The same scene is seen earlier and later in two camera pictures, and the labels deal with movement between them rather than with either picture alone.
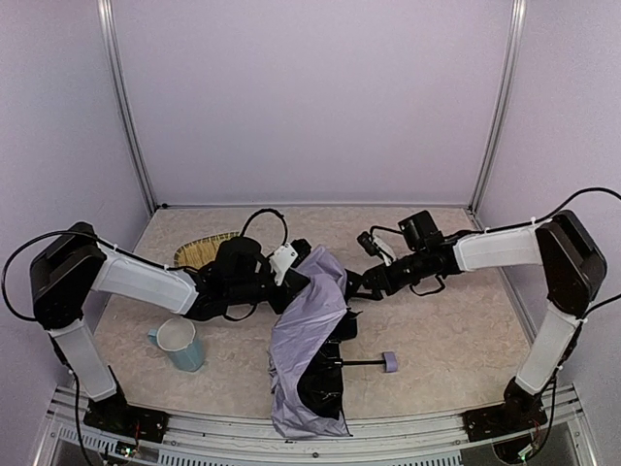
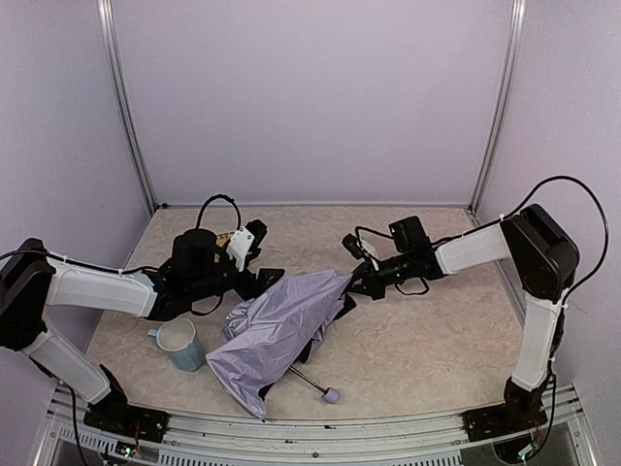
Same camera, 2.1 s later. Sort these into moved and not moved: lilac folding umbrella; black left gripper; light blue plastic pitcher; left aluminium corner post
Moved: lilac folding umbrella; black left gripper
Not moved: light blue plastic pitcher; left aluminium corner post
